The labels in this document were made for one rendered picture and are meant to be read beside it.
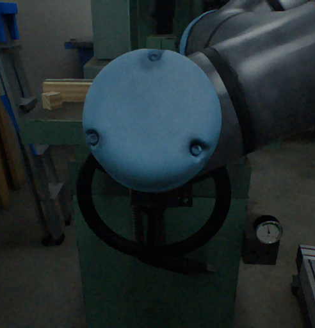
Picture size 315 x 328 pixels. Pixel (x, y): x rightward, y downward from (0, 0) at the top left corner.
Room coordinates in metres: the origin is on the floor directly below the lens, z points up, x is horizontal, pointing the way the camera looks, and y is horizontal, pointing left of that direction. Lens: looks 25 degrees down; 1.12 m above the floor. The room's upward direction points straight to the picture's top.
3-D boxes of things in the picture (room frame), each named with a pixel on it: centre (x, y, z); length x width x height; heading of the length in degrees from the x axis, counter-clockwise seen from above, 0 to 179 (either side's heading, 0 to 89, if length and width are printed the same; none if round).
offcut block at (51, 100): (0.85, 0.27, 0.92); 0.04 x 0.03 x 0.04; 146
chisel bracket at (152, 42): (0.90, -0.02, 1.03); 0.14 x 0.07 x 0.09; 176
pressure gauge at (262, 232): (0.66, -0.26, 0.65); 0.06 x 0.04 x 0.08; 86
